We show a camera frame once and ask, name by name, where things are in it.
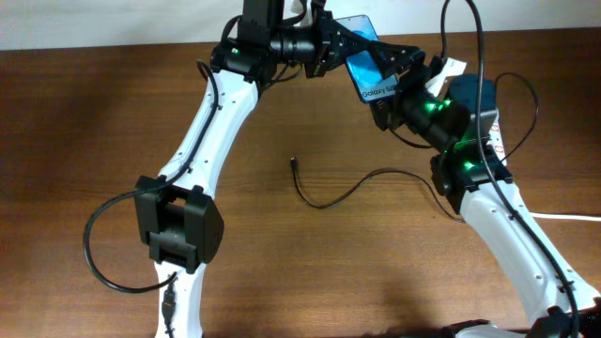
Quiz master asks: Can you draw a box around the blue Galaxy smartphone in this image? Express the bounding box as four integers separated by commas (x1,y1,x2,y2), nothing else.
336,15,398,103

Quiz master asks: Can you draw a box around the black USB charging cable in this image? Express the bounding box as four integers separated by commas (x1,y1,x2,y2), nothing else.
289,71,540,223

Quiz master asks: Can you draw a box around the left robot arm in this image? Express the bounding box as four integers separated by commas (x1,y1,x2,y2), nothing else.
134,1,416,337

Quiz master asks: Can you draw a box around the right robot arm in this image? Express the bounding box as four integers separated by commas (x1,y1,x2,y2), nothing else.
367,41,600,337

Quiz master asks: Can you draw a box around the white power strip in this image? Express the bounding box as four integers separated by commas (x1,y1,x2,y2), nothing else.
488,121,506,164

